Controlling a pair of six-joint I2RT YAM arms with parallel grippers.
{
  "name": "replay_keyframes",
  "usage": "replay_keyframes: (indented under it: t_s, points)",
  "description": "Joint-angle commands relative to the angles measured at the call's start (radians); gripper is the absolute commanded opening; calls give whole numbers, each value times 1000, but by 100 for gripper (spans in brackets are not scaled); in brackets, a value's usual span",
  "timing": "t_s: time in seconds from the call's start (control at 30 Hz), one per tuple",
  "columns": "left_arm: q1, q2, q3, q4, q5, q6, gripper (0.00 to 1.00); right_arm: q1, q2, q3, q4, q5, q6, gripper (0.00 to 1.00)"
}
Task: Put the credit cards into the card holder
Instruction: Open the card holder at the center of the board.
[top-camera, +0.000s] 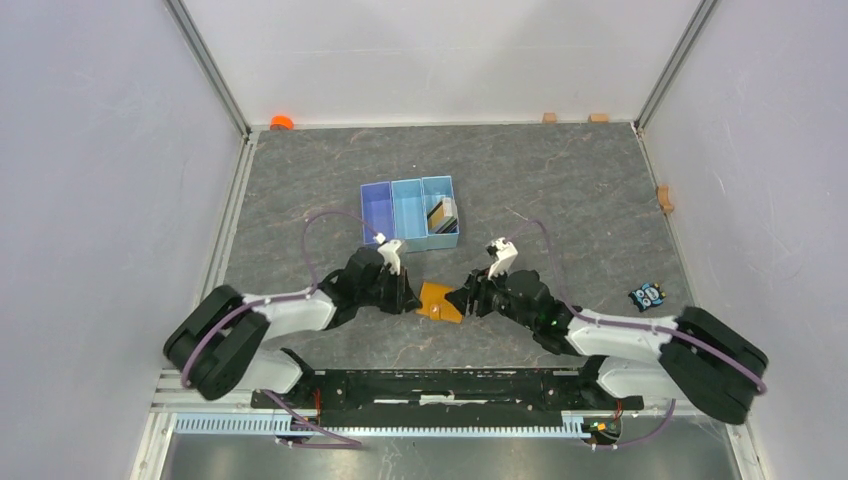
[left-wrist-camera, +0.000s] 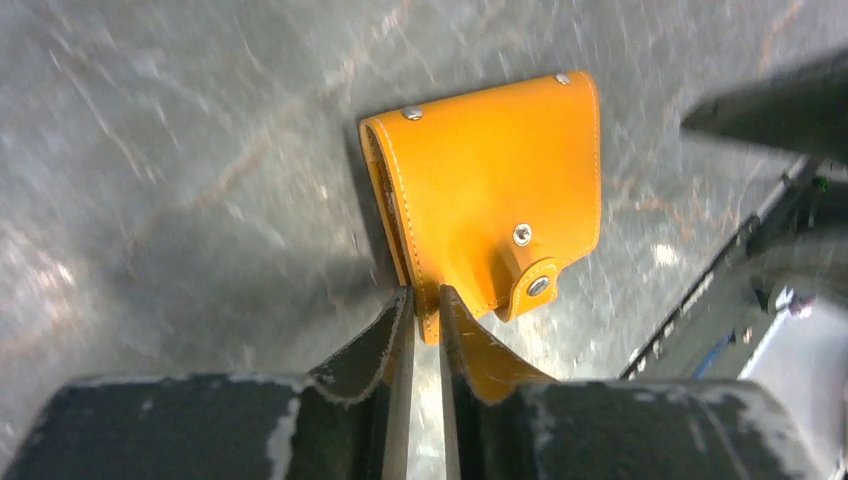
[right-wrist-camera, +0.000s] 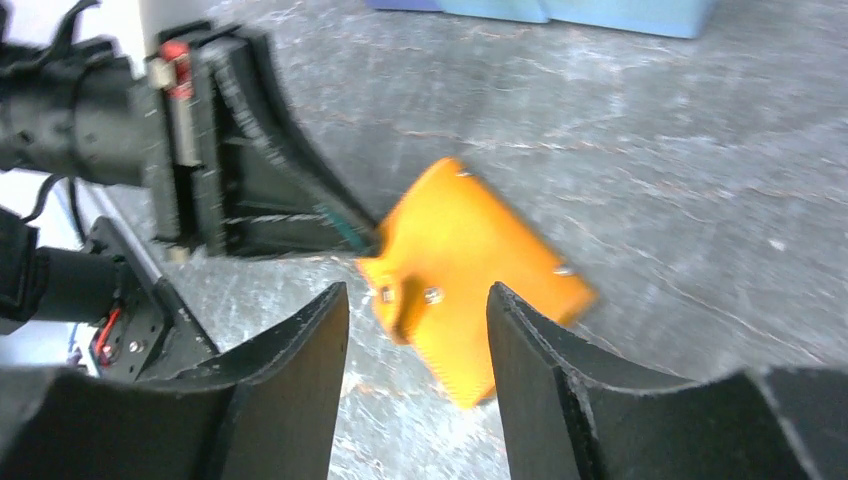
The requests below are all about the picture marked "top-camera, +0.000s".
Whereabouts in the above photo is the right wooden block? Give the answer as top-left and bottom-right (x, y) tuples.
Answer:
(588, 113), (610, 123)

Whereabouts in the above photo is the orange leather card holder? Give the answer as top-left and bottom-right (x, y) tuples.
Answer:
(415, 282), (463, 324)

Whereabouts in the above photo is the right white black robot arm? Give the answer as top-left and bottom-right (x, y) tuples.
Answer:
(445, 270), (769, 425)

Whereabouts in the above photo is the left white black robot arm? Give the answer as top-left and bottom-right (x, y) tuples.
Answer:
(163, 239), (421, 408)

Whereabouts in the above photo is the orange round cap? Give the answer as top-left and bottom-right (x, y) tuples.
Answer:
(269, 115), (294, 130)

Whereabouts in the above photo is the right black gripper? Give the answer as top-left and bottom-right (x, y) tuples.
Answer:
(445, 261), (537, 332)

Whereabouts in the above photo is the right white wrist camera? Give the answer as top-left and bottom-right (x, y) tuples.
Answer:
(486, 237), (518, 280)

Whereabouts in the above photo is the blue owl sticker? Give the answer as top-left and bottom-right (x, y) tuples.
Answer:
(628, 283), (667, 312)

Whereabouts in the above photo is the curved wooden piece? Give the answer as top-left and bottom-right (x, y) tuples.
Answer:
(656, 185), (675, 215)

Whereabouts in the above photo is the purple plastic bin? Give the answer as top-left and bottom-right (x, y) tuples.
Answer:
(360, 181), (396, 239)

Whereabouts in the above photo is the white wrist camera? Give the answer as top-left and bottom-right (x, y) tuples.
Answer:
(486, 237), (518, 280)
(373, 232), (407, 275)

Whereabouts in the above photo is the stack of credit cards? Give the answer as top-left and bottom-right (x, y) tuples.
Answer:
(427, 196), (458, 235)

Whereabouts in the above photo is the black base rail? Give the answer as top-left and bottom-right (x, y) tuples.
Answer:
(275, 368), (645, 428)

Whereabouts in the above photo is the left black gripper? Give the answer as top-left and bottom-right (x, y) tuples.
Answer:
(356, 264), (422, 315)

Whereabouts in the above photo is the light blue bin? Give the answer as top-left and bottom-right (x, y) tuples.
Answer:
(391, 178), (428, 252)
(422, 175), (460, 250)

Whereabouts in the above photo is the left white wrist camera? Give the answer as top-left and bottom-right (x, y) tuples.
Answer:
(373, 232), (407, 275)

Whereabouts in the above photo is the white slotted cable duct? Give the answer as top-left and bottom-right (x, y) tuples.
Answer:
(173, 413), (590, 439)

